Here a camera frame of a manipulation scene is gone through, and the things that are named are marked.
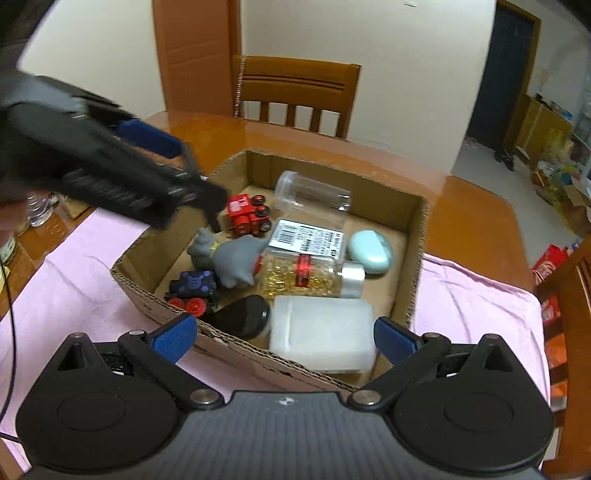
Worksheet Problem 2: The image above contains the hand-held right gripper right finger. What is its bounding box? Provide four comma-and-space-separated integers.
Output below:
347, 316, 525, 413

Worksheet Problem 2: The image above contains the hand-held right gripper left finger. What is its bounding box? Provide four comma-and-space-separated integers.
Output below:
44, 312, 225, 413

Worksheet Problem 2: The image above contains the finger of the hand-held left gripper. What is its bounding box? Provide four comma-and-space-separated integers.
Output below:
115, 119, 201, 180
178, 173, 229, 233

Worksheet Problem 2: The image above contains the dark blue toy train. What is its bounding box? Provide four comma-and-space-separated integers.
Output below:
165, 270, 220, 319

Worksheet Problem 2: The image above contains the black oval case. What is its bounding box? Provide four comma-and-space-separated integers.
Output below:
203, 295, 272, 342

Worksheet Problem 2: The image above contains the white translucent plastic box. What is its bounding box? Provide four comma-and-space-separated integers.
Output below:
268, 295, 377, 374

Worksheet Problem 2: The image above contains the gray toy figure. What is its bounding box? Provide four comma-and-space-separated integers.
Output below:
187, 228, 269, 289

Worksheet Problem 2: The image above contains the cardboard box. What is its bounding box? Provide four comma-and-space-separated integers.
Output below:
110, 148, 430, 393

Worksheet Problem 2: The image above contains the teal egg-shaped case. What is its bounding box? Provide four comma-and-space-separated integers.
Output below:
346, 230, 394, 275

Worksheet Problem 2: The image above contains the clear labelled plastic package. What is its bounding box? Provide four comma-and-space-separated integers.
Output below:
267, 219, 347, 259

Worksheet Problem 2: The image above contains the clear bottle of gold capsules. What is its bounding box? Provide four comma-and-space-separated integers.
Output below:
256, 249, 366, 301

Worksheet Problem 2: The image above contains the red toy train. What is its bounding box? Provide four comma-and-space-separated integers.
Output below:
225, 194, 273, 238

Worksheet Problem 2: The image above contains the clear water bottle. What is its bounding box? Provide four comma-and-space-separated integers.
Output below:
25, 194, 58, 228

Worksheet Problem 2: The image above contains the wooden door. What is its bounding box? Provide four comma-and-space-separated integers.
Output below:
152, 0, 243, 116

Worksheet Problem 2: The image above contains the clear plastic jar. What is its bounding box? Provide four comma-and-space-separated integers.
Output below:
273, 170, 352, 229

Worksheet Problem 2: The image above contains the pink towel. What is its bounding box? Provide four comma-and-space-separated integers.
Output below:
0, 208, 552, 462

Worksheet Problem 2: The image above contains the wooden chair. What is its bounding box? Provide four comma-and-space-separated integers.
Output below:
231, 54, 362, 139
536, 240, 591, 480

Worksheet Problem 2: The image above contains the red packaging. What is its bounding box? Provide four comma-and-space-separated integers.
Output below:
531, 244, 573, 326

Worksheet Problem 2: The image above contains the dark door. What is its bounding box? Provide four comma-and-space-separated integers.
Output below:
466, 0, 541, 153

